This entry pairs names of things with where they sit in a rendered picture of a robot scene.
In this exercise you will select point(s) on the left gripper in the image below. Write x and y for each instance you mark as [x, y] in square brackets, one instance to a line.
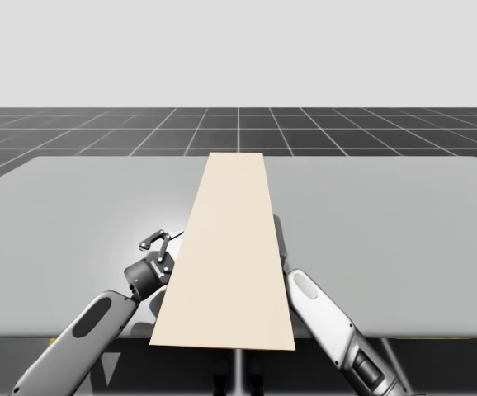
[147, 275]

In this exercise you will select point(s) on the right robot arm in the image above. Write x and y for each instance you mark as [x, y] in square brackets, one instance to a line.
[329, 317]

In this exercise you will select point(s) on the tall board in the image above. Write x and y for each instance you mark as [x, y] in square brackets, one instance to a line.
[226, 255]

